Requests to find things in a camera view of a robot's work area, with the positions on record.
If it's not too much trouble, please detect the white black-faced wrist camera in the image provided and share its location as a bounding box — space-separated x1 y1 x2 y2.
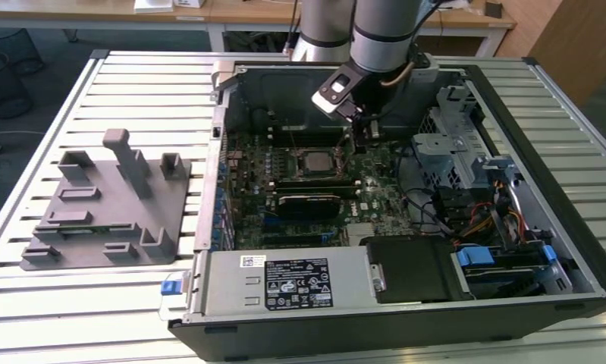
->
311 71 359 115

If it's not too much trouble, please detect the green RAM stick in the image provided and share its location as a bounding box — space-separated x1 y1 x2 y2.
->
61 224 132 234

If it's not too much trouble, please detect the black open PC case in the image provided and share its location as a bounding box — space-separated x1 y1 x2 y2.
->
166 56 606 363

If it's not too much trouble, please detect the grey plastic parts rack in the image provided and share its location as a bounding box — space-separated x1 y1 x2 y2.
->
19 127 195 272

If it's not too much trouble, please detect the blue disk carrier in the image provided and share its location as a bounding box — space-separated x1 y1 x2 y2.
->
455 245 497 272

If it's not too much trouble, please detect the yellow orange wire bundle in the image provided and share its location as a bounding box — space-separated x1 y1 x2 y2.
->
457 212 529 238

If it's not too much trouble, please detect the small grey box wrist camera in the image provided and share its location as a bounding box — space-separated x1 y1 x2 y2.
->
411 56 441 83

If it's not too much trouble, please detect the silver chipset heatsink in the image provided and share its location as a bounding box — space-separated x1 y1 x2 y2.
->
345 222 378 243

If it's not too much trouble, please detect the CPU socket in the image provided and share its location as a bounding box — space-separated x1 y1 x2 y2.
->
291 147 345 180

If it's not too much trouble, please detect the wooden cabinet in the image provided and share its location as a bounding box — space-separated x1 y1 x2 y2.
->
494 0 606 111

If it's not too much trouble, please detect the silver metal drive cage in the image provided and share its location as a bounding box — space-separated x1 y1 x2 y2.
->
411 85 489 190

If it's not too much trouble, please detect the green motherboard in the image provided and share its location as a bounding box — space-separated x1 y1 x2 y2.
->
220 127 421 251

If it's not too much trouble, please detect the metal socket cover frame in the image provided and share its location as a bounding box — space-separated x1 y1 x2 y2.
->
332 133 358 180

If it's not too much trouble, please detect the black drive box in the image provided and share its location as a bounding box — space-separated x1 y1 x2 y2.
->
361 234 471 305

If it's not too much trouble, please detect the silver square CPU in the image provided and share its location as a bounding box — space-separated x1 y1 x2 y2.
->
303 150 335 172

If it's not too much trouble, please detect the black wire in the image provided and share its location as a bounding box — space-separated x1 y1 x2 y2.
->
402 187 454 238

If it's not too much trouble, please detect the silver power supply with label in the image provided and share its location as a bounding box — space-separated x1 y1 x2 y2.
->
188 246 375 316

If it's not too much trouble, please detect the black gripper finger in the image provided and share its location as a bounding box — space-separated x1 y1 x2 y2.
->
367 119 386 147
354 119 370 147

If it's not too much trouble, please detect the black graphics card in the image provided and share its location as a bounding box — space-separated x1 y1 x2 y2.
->
275 194 342 221

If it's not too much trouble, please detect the blue case latch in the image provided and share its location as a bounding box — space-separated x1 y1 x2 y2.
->
159 278 183 297

